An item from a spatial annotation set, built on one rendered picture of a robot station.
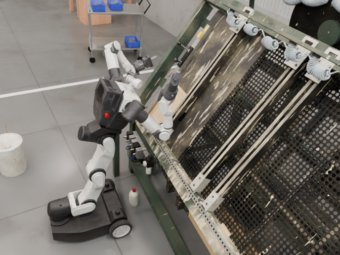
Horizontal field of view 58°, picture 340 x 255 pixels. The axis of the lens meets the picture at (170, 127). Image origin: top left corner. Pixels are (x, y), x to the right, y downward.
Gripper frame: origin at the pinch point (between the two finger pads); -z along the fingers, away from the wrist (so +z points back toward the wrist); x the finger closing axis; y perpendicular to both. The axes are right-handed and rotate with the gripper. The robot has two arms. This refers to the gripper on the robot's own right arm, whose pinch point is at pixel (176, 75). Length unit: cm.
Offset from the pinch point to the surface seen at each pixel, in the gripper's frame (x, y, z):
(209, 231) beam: -65, 50, 56
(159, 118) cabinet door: 33, 1, 74
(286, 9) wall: 299, 130, 50
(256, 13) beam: 57, 39, -30
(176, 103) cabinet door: 36, 10, 55
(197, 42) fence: 76, 11, 18
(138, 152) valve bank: 4, -7, 92
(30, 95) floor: 152, -181, 236
